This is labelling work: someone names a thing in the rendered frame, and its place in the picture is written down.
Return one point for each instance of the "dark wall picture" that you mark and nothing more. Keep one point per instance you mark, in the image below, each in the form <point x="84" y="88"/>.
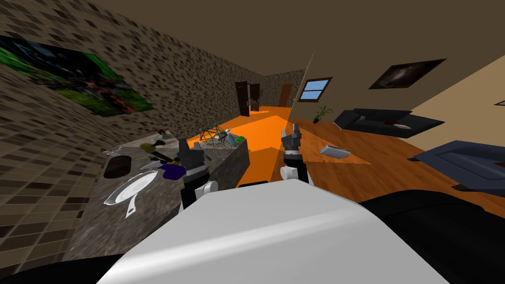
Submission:
<point x="406" y="73"/>

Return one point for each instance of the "grey flat box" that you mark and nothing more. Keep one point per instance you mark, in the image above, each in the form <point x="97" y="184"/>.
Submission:
<point x="334" y="152"/>

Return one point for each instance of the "dark brown door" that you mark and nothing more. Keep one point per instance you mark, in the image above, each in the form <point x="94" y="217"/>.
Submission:
<point x="242" y="98"/>
<point x="255" y="97"/>

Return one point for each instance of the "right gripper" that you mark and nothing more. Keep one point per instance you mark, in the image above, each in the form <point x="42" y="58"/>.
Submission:
<point x="292" y="142"/>

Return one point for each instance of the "grey faucet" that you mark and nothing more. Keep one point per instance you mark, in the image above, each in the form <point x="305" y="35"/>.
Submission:
<point x="163" y="134"/>

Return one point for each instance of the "green sponge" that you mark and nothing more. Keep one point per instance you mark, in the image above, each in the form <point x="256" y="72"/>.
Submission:
<point x="240" y="139"/>

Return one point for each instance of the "white plate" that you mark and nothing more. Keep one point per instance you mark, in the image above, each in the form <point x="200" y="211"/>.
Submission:
<point x="132" y="188"/>

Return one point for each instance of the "window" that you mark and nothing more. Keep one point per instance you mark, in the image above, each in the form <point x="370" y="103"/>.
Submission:
<point x="315" y="89"/>

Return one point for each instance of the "silver knife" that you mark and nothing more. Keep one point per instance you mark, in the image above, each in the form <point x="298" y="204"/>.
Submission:
<point x="152" y="165"/>

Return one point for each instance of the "dark blue sofa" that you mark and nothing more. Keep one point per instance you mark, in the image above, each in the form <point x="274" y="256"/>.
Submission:
<point x="465" y="163"/>

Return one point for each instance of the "pale blue spray bottle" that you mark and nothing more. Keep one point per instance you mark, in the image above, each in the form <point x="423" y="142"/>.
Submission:
<point x="231" y="140"/>

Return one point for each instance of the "purple cloth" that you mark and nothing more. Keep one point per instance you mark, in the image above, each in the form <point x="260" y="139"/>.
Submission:
<point x="173" y="172"/>

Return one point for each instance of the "green potted plant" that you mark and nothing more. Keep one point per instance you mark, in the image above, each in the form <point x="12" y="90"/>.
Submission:
<point x="320" y="114"/>

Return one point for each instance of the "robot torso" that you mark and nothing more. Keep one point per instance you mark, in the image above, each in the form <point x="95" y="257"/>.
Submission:
<point x="272" y="236"/>

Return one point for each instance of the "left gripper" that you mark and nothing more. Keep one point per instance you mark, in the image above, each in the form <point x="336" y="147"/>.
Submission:
<point x="194" y="161"/>

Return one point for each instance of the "olive and black utensil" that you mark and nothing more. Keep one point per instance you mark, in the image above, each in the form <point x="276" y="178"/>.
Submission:
<point x="148" y="148"/>

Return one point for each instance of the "black sofa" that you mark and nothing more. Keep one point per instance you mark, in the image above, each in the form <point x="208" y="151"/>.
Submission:
<point x="378" y="120"/>

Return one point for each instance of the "green wall picture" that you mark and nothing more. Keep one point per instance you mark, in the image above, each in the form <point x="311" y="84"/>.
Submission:
<point x="79" y="79"/>

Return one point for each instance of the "white spoon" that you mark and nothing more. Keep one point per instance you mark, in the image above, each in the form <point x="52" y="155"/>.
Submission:
<point x="131" y="207"/>

